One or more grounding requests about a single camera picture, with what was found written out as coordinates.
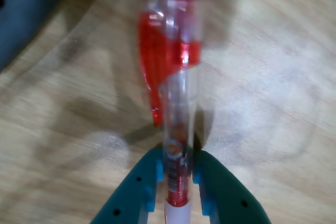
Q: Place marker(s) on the red clear retractable pen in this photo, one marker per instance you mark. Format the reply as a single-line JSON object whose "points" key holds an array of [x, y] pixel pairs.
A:
{"points": [[178, 103]]}

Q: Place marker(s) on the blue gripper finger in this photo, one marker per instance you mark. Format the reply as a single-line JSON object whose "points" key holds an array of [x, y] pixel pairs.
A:
{"points": [[228, 200], [126, 197]]}

